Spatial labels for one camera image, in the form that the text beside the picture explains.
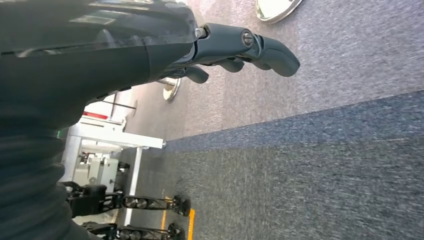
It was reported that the white metal conveyor frame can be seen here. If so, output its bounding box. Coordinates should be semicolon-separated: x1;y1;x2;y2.
58;114;167;227

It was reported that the large chrome round stand base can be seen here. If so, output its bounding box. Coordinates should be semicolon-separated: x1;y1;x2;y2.
255;0;303;25

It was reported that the thin black pole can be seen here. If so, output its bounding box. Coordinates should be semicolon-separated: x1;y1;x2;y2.
100;99;138;111

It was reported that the white control box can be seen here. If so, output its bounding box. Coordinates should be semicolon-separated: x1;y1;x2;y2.
72;154;120;194

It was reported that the black robot leg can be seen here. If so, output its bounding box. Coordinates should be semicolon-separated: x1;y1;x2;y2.
81;221;186;240
62;181;192;219

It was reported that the small chrome round stand base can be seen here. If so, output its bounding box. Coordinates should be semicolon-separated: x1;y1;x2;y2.
161;77;182;102

